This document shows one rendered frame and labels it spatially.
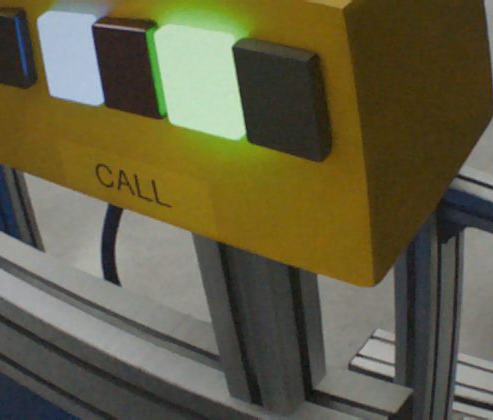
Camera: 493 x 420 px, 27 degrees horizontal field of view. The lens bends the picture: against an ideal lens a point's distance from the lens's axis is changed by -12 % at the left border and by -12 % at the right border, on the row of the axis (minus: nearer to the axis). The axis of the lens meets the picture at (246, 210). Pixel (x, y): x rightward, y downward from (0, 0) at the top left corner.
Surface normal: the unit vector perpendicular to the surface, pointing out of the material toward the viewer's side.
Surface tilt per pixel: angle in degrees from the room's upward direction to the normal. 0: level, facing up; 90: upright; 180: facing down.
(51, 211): 0
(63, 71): 90
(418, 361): 90
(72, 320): 0
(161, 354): 0
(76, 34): 90
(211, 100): 90
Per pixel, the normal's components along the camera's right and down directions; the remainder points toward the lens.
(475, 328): -0.14, -0.78
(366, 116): 0.55, 0.45
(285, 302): 0.82, 0.25
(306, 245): -0.55, 0.57
